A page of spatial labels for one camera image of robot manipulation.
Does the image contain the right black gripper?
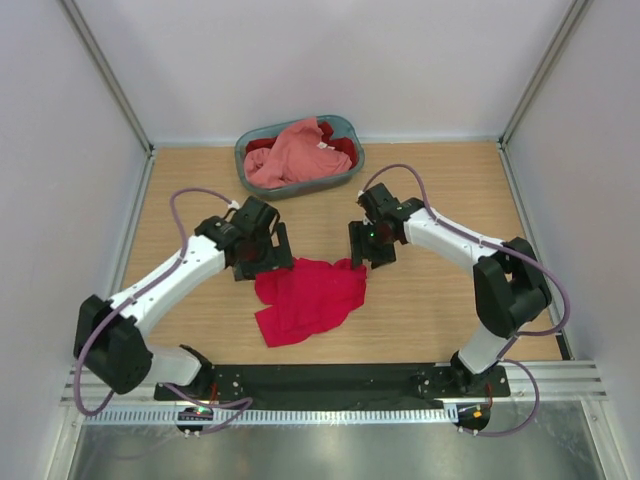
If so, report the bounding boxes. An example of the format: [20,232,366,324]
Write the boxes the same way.
[349,220,397,270]

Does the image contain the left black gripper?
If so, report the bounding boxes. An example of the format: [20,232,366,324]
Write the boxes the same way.
[234,222,293,281]

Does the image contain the magenta red t shirt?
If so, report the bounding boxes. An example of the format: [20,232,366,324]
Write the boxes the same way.
[255,258,367,348]

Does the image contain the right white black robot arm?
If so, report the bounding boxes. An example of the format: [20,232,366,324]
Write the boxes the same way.
[348,183,551,396]

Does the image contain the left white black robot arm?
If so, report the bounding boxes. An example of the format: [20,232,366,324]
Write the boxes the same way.
[73,196,293,400]

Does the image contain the salmon pink t shirt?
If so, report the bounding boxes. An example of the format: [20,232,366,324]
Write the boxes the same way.
[243,117,358,190]

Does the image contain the teal plastic laundry basin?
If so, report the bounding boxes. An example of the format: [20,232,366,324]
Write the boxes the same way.
[234,115,365,200]

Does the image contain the perforated metal cable tray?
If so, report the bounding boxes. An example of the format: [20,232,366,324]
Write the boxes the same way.
[85,404,458,426]

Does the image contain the left aluminium frame post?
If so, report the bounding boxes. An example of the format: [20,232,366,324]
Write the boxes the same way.
[59,0,155,156]

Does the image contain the aluminium frame post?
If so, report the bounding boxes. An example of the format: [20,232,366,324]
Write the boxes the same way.
[498,0,592,151]
[59,0,155,156]

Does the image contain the right aluminium frame post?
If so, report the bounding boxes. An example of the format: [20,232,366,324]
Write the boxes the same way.
[498,0,592,151]

